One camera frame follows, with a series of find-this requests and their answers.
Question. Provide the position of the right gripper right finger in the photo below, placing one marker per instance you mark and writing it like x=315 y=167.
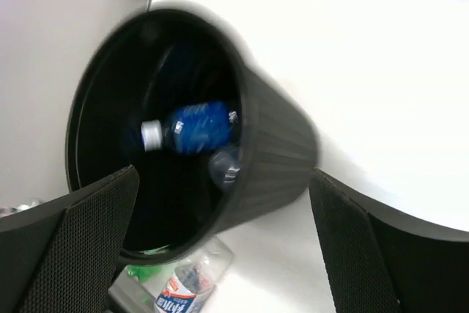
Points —
x=379 y=259

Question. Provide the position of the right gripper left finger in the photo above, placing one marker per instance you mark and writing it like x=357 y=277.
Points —
x=61 y=255

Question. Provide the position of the green plastic soda bottle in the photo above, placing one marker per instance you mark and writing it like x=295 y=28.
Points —
x=143 y=273

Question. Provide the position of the clear unlabelled plastic bottle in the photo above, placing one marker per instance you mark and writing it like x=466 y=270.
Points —
x=224 y=166

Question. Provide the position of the black ribbed plastic bin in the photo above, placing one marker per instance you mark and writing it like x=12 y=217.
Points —
x=169 y=93

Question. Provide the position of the clear bottle white blue label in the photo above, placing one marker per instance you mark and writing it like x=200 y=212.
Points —
x=195 y=278

